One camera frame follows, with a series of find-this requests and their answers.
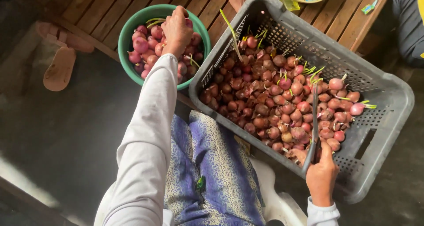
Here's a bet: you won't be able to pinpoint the white plastic chair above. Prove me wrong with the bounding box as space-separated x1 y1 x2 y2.
250 158 309 226

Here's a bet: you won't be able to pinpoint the person's left hand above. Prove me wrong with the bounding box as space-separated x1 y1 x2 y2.
161 6 194 58

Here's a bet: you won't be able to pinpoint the blue patterned skirt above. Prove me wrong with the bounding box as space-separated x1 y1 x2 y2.
164 110 265 226

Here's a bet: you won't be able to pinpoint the grey plastic crate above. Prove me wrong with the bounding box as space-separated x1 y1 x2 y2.
189 0 415 205

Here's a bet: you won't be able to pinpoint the small green packet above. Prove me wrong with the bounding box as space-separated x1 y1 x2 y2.
361 0 378 15

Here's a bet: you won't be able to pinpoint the wooden slatted platform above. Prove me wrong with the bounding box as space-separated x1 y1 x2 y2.
46 0 395 110

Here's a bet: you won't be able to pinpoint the grey metal scissors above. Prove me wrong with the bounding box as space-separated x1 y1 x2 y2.
301 83 322 175

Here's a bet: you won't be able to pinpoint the heap of unpeeled brown shallots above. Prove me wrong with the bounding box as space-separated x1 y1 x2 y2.
199 9 378 167

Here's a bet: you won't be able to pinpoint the tan sandal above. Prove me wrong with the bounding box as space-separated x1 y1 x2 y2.
43 47 77 92
35 21 95 53

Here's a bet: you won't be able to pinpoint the person's right hand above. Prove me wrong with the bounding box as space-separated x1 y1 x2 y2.
291 141 340 207

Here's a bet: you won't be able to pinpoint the green plastic bowl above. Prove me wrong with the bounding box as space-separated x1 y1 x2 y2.
117 4 211 91

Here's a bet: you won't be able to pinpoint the heap of peeled shallots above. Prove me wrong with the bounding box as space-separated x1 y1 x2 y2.
127 17 204 85

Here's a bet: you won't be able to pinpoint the yellow-green wrapper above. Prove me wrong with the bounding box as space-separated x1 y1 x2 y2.
279 0 300 12

